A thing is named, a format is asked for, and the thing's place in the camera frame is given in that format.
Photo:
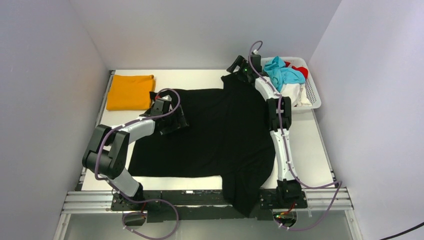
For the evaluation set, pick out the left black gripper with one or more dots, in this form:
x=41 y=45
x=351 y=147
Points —
x=179 y=122

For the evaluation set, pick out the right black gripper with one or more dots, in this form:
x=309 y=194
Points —
x=242 y=63

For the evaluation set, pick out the black t shirt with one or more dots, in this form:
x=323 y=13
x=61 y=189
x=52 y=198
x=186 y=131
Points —
x=227 y=136

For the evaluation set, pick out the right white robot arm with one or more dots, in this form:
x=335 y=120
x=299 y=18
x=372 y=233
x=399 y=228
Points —
x=288 y=191

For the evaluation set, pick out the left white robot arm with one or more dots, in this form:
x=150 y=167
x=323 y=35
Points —
x=107 y=150

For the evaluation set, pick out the turquoise t shirt in basket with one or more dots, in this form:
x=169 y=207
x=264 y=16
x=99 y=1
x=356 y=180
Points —
x=281 y=75

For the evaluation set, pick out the folded orange t shirt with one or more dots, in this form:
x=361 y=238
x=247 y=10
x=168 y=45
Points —
x=130 y=93

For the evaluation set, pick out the red t shirt in basket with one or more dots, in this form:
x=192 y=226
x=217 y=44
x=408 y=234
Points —
x=301 y=69

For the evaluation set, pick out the white t shirt in basket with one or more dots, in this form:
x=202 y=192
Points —
x=297 y=94

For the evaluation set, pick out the white plastic laundry basket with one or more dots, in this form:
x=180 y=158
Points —
x=314 y=96

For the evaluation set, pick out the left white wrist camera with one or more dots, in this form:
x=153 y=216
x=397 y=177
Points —
x=164 y=98

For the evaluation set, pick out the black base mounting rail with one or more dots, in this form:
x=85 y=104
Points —
x=204 y=205

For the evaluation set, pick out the aluminium table frame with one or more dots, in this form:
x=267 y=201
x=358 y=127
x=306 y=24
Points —
x=311 y=162

